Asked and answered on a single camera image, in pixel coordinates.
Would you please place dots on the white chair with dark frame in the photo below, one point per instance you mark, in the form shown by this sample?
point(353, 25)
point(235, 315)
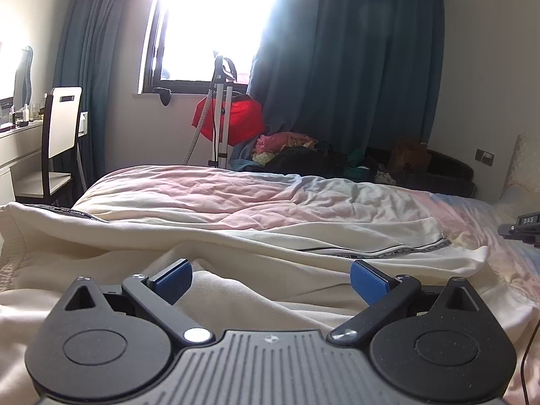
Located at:
point(63, 135)

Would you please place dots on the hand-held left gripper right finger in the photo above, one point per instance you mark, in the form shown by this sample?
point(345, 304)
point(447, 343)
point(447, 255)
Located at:
point(370, 284)

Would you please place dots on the grey wall socket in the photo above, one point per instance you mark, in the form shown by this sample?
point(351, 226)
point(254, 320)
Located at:
point(484, 156)

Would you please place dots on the wavy framed mirror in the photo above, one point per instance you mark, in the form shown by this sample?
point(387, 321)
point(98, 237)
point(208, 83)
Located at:
point(23, 71)

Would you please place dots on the cream white blanket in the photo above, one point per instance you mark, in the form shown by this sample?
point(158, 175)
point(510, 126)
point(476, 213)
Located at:
point(261, 253)

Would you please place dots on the group of cosmetic bottles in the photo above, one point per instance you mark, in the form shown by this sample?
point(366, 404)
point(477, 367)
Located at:
point(25, 114)

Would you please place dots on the blue curtain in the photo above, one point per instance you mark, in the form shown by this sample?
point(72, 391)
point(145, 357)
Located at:
point(358, 59)
point(90, 46)

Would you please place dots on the pink clothes pile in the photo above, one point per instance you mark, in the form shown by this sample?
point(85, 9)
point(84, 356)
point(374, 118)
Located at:
point(280, 141)

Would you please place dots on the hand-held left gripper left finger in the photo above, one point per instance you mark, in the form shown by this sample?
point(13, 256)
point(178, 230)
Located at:
point(174, 283)

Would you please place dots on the white wall switch panel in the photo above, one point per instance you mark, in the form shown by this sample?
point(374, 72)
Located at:
point(83, 122)

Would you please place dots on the pile of clothes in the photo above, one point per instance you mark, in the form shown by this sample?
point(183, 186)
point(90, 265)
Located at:
point(308, 160)

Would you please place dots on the dark framed window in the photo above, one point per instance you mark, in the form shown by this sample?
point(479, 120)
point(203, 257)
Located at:
point(202, 29)

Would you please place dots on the green cloth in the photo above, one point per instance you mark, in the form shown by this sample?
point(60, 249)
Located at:
point(358, 164)

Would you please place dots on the white dressing table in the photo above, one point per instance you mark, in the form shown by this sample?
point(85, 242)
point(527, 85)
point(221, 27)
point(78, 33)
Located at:
point(17, 147)

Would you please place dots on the cream padded headboard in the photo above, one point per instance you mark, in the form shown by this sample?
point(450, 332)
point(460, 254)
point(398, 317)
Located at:
point(523, 160)

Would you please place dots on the pink and white bed blanket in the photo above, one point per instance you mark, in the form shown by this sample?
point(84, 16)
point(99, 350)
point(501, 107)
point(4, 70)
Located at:
point(236, 194)

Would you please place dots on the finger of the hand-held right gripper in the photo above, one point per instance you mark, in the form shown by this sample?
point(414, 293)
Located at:
point(512, 231)

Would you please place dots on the red hanging cloth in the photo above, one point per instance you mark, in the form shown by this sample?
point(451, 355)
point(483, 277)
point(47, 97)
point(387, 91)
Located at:
point(242, 118)

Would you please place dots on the black object on window sill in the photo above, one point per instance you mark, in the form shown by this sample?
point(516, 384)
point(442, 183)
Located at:
point(163, 94)

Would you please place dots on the white garment steamer stand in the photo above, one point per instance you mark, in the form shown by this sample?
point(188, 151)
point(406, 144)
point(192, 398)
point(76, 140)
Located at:
point(221, 114)

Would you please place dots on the brown cardboard box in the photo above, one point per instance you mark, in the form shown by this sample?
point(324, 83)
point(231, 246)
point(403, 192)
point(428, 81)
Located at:
point(409, 154)

